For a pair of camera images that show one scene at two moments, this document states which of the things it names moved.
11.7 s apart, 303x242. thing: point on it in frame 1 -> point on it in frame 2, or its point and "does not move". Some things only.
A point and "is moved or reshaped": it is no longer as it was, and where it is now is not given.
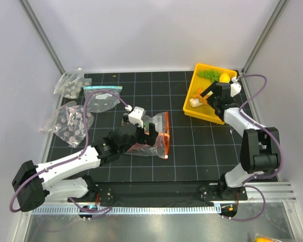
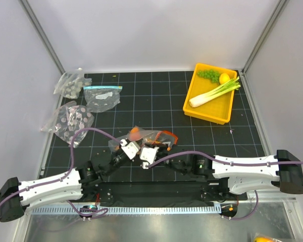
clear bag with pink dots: [67, 122] does not move
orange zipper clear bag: [160, 147] is moved or reshaped
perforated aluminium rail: [161, 209] does not move
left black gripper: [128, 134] -> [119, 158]
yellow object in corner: [263, 239] does not move
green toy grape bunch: [211, 75] does not move
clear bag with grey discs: [70, 82] does not move
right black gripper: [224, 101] -> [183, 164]
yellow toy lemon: [224, 77] does not move
